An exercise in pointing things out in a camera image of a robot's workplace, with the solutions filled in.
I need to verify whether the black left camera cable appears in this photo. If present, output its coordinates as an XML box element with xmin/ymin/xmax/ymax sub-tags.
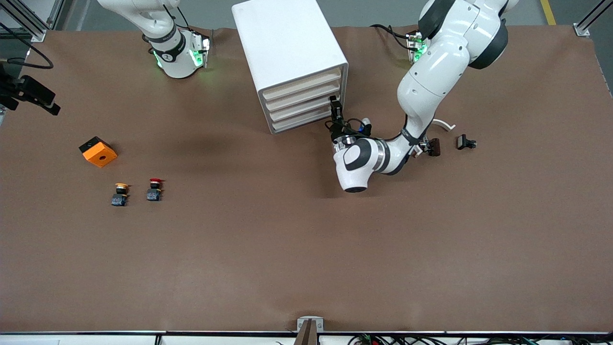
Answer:
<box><xmin>325</xmin><ymin>117</ymin><xmax>365</xmax><ymax>140</ymax></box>

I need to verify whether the white drawer cabinet shell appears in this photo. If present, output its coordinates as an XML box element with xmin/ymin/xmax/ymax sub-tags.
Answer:
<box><xmin>232</xmin><ymin>0</ymin><xmax>349</xmax><ymax>135</ymax></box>

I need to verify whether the white curved plastic arc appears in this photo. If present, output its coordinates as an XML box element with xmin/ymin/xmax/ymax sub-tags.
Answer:
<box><xmin>414</xmin><ymin>118</ymin><xmax>456</xmax><ymax>159</ymax></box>

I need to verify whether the brown table mat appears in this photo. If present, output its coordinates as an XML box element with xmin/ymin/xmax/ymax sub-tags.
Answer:
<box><xmin>0</xmin><ymin>25</ymin><xmax>613</xmax><ymax>334</ymax></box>

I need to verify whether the orange box with hole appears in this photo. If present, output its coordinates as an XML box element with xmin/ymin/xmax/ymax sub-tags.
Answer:
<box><xmin>79</xmin><ymin>136</ymin><xmax>118</xmax><ymax>168</ymax></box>

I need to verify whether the grey metal bracket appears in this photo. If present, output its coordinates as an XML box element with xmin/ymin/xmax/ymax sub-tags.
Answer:
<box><xmin>297</xmin><ymin>316</ymin><xmax>324</xmax><ymax>332</ymax></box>

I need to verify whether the red push button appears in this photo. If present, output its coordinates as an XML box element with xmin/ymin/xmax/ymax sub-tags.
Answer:
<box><xmin>146</xmin><ymin>178</ymin><xmax>164</xmax><ymax>202</ymax></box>

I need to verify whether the dark mounting post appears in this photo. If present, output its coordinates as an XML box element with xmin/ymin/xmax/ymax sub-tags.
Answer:
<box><xmin>294</xmin><ymin>320</ymin><xmax>319</xmax><ymax>345</ymax></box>

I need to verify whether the yellow push button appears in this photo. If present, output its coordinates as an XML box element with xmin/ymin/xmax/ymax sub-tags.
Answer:
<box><xmin>111</xmin><ymin>183</ymin><xmax>130</xmax><ymax>207</ymax></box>

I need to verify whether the aluminium frame profile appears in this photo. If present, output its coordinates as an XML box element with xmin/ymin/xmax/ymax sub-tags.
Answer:
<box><xmin>574</xmin><ymin>0</ymin><xmax>613</xmax><ymax>37</ymax></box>
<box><xmin>0</xmin><ymin>0</ymin><xmax>66</xmax><ymax>43</ymax></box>

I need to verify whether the white cabinet drawer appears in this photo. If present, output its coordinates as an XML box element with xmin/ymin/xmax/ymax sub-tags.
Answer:
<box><xmin>268</xmin><ymin>91</ymin><xmax>344</xmax><ymax>123</ymax></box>
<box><xmin>261</xmin><ymin>67</ymin><xmax>343</xmax><ymax>102</ymax></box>
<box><xmin>271</xmin><ymin>103</ymin><xmax>345</xmax><ymax>134</ymax></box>
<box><xmin>265</xmin><ymin>79</ymin><xmax>343</xmax><ymax>112</ymax></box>

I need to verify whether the black base cable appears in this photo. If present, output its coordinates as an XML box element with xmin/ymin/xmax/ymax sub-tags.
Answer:
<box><xmin>370</xmin><ymin>23</ymin><xmax>413</xmax><ymax>51</ymax></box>

